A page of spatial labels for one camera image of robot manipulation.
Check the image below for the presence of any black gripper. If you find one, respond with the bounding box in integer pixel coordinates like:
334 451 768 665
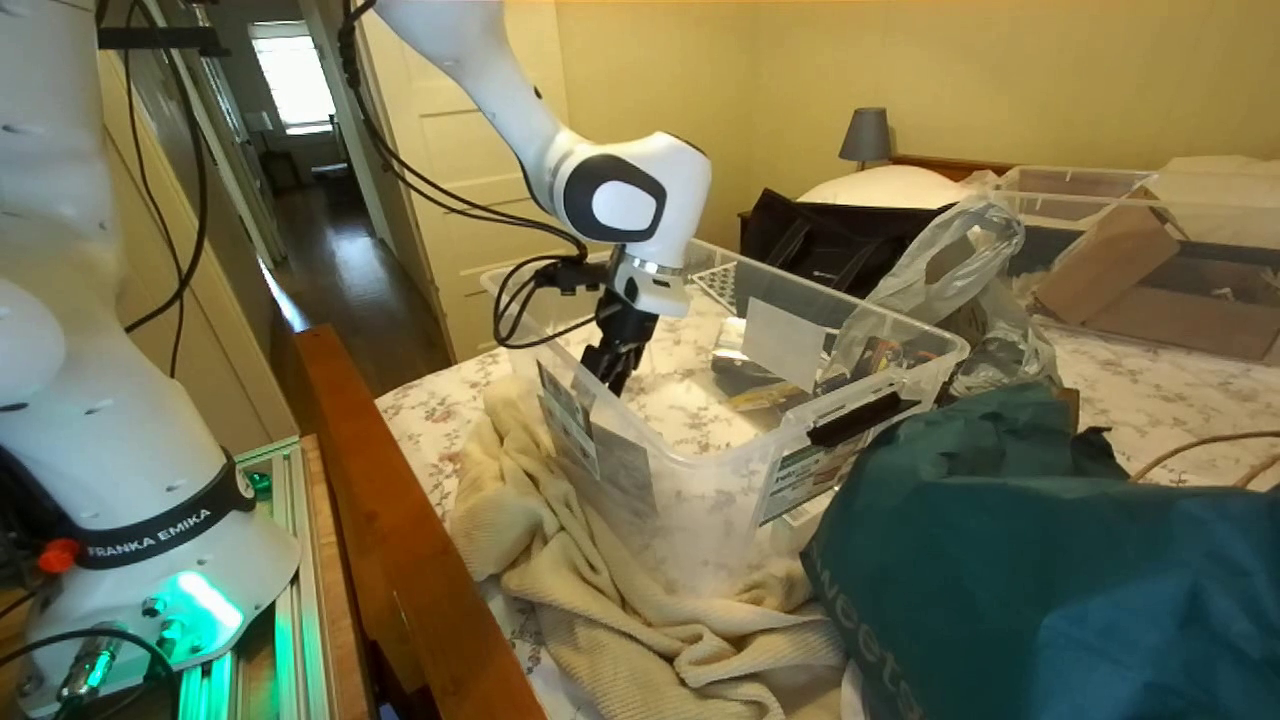
579 294 655 397

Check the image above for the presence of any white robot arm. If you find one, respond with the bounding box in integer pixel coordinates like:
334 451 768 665
0 0 711 720

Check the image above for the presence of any teal robot base stand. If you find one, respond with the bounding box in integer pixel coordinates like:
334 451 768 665
178 440 334 720

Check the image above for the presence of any wooden bed footboard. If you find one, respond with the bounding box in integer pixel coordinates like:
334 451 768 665
286 325 544 720

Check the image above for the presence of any floral bed sheet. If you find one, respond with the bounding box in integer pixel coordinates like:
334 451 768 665
380 325 1280 720

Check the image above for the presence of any clear plastic storage bin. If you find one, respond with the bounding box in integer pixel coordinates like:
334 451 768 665
487 246 959 595

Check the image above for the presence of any cream towel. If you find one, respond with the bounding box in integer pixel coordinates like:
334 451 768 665
450 382 846 720

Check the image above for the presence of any black handbag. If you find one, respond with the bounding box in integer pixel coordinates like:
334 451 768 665
740 188 935 295

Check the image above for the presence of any grey bedside lamp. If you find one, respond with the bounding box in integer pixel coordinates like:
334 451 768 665
839 109 891 168

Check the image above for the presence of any clear plastic bag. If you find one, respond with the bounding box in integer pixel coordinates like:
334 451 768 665
819 195 1058 402

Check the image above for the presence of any teal fabric bag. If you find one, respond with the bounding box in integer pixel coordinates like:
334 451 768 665
805 383 1280 720

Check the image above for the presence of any cardboard box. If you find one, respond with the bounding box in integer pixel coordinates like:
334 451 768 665
1032 203 1280 363

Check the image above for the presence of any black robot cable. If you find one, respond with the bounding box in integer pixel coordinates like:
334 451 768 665
93 0 622 382

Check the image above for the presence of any beige cable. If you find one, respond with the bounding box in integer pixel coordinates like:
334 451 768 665
1131 430 1280 492

